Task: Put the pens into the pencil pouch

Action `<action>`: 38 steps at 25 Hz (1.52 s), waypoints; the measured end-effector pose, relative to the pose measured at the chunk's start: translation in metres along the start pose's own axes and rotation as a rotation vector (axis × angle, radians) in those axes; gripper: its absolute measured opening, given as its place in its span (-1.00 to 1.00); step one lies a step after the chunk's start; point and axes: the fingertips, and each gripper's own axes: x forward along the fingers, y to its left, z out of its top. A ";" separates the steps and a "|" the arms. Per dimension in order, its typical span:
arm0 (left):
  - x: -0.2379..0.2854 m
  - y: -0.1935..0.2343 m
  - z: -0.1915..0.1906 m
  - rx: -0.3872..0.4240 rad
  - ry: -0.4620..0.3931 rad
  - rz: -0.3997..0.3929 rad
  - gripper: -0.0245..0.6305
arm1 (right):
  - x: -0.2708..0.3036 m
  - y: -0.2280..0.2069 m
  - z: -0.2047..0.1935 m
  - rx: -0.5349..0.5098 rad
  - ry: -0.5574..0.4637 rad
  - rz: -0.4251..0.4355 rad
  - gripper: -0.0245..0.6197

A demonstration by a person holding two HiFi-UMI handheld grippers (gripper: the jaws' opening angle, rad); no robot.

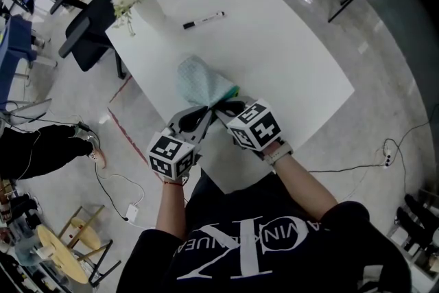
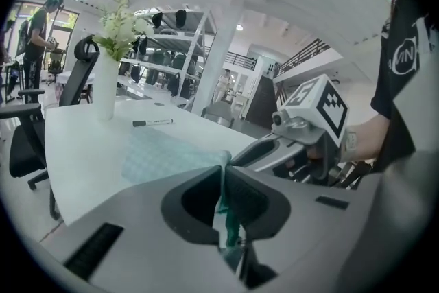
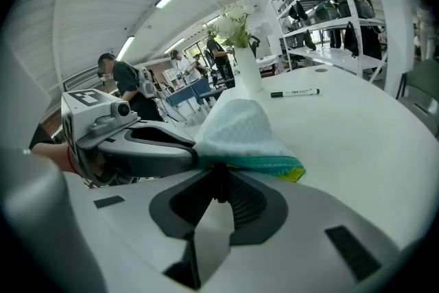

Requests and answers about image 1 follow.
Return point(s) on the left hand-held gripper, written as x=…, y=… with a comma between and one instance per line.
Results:
x=169, y=156

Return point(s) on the person's left forearm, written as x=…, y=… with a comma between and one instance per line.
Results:
x=171, y=212

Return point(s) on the round wooden side table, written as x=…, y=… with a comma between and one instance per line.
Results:
x=65, y=260

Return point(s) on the blue cloth-covered stand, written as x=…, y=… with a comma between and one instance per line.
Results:
x=13, y=55

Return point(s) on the white vase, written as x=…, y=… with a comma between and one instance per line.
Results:
x=151, y=12

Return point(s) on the person's right hand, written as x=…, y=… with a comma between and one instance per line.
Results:
x=272, y=148

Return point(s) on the white table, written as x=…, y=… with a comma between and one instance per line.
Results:
x=274, y=61

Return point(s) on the black printed t-shirt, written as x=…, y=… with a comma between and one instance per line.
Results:
x=257, y=250

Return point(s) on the grey bowl-shaped seat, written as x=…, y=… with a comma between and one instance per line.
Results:
x=34, y=108

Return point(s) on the person's black trousers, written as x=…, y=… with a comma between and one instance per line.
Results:
x=205, y=188

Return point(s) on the small white floor power strip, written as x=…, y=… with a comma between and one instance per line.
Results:
x=388, y=157

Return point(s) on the black power adapter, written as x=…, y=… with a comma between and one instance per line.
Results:
x=83, y=127

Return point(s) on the person's right forearm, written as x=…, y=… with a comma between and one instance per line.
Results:
x=302, y=188

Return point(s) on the white pen with black cap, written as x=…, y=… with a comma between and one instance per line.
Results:
x=205, y=20

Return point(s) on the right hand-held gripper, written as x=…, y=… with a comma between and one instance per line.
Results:
x=257, y=127

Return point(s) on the black office chair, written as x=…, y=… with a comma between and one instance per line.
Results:
x=92, y=37

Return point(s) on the light blue mesh pouch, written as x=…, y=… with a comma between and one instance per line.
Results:
x=199, y=82

